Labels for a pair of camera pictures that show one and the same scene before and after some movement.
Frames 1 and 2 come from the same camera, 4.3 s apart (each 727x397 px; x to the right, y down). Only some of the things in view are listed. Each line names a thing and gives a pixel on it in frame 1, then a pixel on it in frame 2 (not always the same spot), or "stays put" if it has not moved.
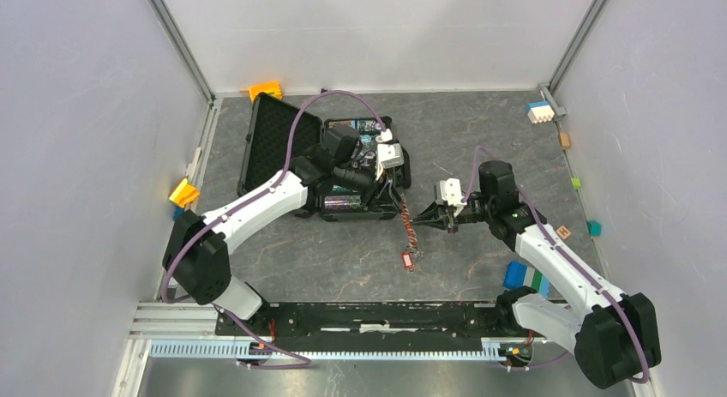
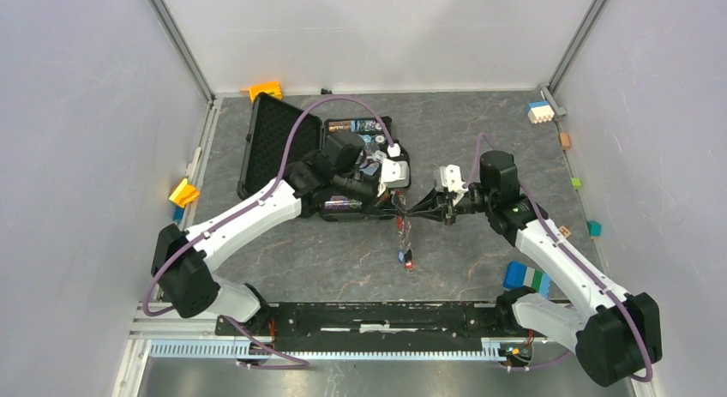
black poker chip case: x=277 y=134 stays put
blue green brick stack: x=518 y=274 stays put
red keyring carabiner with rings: x=413 y=246 → x=403 y=225
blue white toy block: x=539 y=111 stays put
